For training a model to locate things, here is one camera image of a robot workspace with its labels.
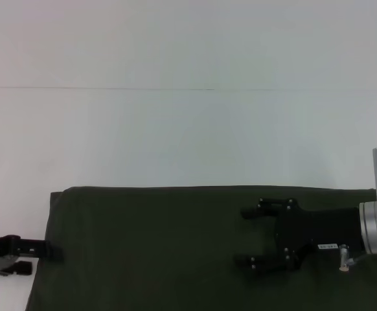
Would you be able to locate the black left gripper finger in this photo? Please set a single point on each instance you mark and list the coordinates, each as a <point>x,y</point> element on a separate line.
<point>39,251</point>
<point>18,269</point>

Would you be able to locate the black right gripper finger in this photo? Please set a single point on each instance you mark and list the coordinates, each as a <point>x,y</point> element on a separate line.
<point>266,209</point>
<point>261,262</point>

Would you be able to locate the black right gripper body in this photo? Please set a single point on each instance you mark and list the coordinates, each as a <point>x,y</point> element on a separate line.
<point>308,230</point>

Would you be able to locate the dark green shirt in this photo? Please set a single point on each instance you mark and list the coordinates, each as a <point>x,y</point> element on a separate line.
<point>159,243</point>

